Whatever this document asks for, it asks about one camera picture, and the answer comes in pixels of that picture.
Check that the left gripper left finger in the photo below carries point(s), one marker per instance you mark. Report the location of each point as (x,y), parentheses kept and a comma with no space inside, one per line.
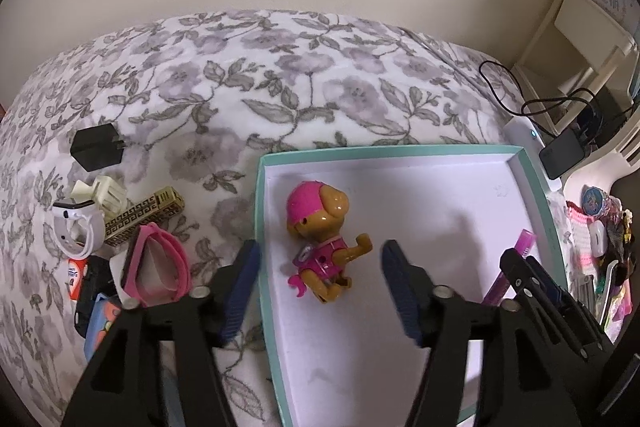
(122,383)

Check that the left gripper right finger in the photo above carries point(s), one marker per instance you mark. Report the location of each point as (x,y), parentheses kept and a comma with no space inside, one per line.
(440,320)

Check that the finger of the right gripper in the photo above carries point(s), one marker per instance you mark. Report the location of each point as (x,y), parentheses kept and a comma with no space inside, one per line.
(522,279)
(550,286)

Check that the blue orange gravity knife toy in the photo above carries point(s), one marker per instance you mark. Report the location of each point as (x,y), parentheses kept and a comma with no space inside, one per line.
(104,313)

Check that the black toy car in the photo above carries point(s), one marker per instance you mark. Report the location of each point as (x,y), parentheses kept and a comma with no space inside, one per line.
(96,279)

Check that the red white glue bottle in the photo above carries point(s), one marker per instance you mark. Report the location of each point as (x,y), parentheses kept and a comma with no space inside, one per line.
(76,271)

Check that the white smartwatch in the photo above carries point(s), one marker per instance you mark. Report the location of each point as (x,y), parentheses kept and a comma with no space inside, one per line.
(79,228)

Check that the pink brown dog toy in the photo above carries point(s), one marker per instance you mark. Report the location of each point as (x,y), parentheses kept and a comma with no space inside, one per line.
(315,213)

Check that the cream hair claw clip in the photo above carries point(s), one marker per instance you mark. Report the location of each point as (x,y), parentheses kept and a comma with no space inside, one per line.
(105,191)

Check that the gold black patterned lighter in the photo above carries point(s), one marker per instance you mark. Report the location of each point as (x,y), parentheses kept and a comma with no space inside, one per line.
(161,206)

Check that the black power adapter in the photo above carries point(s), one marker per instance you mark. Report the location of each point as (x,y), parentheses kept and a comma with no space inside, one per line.
(97,147)

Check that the colourful toy clutter pile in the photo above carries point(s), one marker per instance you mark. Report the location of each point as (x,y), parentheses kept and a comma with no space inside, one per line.
(603,257)

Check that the teal white box lid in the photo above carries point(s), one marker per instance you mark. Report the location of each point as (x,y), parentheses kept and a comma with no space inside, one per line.
(439,218)

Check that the black charger brick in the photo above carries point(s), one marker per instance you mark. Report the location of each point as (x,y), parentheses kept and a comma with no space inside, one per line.
(561,154)

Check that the white power bank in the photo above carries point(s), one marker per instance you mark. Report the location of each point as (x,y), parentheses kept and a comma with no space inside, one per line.
(520,131)

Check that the white plastic basket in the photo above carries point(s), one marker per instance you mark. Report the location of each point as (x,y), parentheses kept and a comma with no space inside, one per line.
(605,166)

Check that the cream wooden shelf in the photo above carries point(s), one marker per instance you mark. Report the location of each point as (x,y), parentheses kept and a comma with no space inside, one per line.
(577,52)

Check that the floral grey white blanket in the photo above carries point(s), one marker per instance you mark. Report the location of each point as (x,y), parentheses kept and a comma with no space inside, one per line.
(198,100)

